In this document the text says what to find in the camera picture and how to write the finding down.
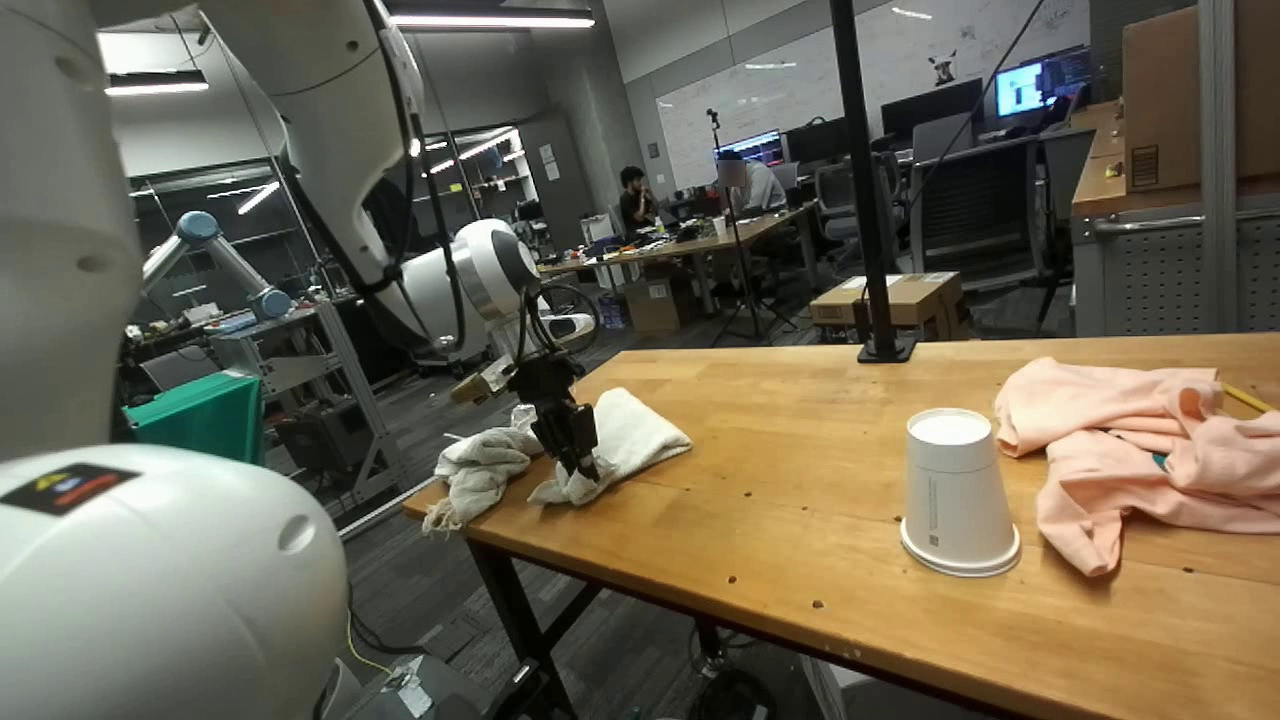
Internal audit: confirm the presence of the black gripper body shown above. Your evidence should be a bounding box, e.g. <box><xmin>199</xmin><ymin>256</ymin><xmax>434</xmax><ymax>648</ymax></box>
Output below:
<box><xmin>507</xmin><ymin>352</ymin><xmax>599</xmax><ymax>461</ymax></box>

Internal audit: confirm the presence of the white towel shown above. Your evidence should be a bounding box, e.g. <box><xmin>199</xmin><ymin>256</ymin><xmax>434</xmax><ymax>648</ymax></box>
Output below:
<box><xmin>529</xmin><ymin>385</ymin><xmax>694</xmax><ymax>511</ymax></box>

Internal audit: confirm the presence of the grey blue-jointed robot arm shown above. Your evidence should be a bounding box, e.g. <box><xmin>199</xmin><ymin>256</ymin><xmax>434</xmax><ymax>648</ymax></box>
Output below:
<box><xmin>138</xmin><ymin>209</ymin><xmax>299</xmax><ymax>324</ymax></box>

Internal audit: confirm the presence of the crumpled white rag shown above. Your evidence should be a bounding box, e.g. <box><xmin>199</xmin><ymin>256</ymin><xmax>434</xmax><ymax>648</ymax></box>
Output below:
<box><xmin>421</xmin><ymin>401</ymin><xmax>548</xmax><ymax>541</ymax></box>

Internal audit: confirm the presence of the black table leg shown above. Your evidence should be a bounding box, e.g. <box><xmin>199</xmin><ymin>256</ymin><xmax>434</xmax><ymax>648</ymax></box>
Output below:
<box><xmin>463</xmin><ymin>537</ymin><xmax>602</xmax><ymax>720</ymax></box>

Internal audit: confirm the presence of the long wooden office desk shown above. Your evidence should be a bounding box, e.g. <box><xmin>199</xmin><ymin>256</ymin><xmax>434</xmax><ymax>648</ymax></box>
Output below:
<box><xmin>534</xmin><ymin>195</ymin><xmax>825</xmax><ymax>336</ymax></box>

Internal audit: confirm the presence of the seated person dark shirt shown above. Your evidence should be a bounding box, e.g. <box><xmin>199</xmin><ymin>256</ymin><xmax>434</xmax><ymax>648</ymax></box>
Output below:
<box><xmin>611</xmin><ymin>163</ymin><xmax>663</xmax><ymax>242</ymax></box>

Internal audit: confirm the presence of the seated person grey shirt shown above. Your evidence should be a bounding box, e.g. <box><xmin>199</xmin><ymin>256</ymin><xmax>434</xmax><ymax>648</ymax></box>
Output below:
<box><xmin>711</xmin><ymin>144</ymin><xmax>792</xmax><ymax>215</ymax></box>

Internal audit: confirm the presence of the green box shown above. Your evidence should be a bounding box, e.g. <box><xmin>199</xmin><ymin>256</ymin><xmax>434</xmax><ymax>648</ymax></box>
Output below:
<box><xmin>118</xmin><ymin>368</ymin><xmax>272</xmax><ymax>472</ymax></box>

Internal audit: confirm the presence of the white paper cup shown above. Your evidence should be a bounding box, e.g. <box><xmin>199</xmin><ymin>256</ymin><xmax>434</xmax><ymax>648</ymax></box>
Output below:
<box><xmin>894</xmin><ymin>406</ymin><xmax>1028</xmax><ymax>579</ymax></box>

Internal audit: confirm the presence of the ceiling light strip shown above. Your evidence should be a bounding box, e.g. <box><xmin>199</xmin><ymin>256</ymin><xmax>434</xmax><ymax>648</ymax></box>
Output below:
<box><xmin>98</xmin><ymin>71</ymin><xmax>211</xmax><ymax>100</ymax></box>
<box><xmin>382</xmin><ymin>9</ymin><xmax>599</xmax><ymax>36</ymax></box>

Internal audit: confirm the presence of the pink cloth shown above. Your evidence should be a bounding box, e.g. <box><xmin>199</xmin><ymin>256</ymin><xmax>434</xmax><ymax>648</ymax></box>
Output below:
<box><xmin>993</xmin><ymin>352</ymin><xmax>1280</xmax><ymax>579</ymax></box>

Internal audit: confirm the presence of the lit computer monitor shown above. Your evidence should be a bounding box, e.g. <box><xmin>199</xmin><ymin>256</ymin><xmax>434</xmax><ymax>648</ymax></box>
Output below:
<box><xmin>987</xmin><ymin>54</ymin><xmax>1094</xmax><ymax>125</ymax></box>

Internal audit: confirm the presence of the yellow pencil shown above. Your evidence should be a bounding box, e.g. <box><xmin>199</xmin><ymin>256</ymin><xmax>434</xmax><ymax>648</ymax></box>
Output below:
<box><xmin>1221</xmin><ymin>380</ymin><xmax>1275</xmax><ymax>417</ymax></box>

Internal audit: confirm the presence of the large cardboard box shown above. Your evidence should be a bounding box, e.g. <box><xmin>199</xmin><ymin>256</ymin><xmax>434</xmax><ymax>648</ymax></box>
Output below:
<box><xmin>1116</xmin><ymin>0</ymin><xmax>1280</xmax><ymax>193</ymax></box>

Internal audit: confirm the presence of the metal cart frame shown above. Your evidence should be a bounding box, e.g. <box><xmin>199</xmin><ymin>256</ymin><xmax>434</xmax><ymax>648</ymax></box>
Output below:
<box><xmin>133</xmin><ymin>295</ymin><xmax>402</xmax><ymax>511</ymax></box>

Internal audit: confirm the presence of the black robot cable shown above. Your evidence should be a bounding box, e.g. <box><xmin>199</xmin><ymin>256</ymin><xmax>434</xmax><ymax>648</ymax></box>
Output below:
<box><xmin>367</xmin><ymin>0</ymin><xmax>473</xmax><ymax>352</ymax></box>

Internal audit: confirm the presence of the black camera stand pole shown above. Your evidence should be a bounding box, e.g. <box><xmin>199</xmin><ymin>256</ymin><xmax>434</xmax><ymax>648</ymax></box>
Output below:
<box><xmin>827</xmin><ymin>0</ymin><xmax>918</xmax><ymax>368</ymax></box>

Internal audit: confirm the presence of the grey metal post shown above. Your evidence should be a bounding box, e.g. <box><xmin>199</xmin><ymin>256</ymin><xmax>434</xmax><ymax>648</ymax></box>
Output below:
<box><xmin>1194</xmin><ymin>0</ymin><xmax>1245</xmax><ymax>336</ymax></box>

